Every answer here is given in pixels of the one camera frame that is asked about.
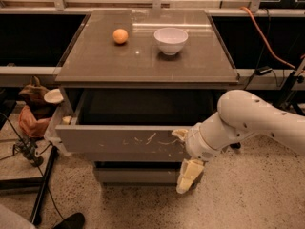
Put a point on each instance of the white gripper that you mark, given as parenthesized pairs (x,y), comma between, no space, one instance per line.
(194,147)

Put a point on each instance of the grey top drawer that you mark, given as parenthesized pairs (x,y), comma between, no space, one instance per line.
(134,125)

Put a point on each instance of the grey drawer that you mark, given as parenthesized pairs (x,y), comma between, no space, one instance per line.
(134,125)
(136,176)

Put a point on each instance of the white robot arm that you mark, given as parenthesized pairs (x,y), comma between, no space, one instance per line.
(239,115)

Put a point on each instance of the grey lower drawer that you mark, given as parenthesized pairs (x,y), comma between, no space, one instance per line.
(136,176)

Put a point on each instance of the grey cabinet with glossy top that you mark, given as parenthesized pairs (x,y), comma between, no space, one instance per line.
(97,62)

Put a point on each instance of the black power adapter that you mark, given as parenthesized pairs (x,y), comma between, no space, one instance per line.
(263,70)

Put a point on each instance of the white bowl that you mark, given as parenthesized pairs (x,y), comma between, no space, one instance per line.
(170,40)

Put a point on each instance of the black shoe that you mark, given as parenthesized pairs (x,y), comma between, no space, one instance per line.
(75,221)

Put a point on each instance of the orange fruit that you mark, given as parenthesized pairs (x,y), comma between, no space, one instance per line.
(120,36)

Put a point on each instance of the small white dish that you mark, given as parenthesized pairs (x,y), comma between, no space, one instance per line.
(54,96)

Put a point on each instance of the brown orange cloth pile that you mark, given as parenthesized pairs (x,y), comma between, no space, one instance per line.
(36,115)

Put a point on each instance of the black tripod leg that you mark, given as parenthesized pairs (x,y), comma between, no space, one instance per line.
(35,217)

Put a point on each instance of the metal clamp with cables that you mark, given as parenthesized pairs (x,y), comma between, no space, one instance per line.
(27,148)

